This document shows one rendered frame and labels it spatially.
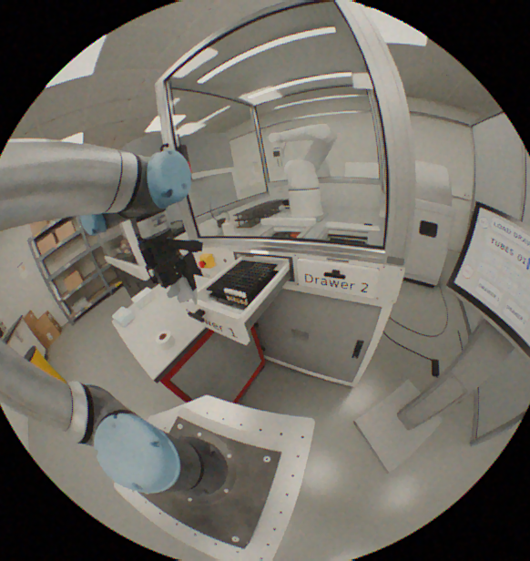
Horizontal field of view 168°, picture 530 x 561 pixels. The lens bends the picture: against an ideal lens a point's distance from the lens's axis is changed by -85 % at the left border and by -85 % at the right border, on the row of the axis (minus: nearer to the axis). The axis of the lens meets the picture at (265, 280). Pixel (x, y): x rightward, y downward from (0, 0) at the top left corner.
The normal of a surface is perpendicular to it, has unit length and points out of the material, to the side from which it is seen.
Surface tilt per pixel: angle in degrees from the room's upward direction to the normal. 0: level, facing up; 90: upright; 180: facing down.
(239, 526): 3
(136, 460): 10
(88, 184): 118
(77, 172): 105
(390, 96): 90
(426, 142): 90
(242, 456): 3
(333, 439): 0
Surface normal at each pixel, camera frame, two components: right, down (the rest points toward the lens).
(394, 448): -0.21, -0.82
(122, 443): 0.00, -0.84
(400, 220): -0.50, 0.54
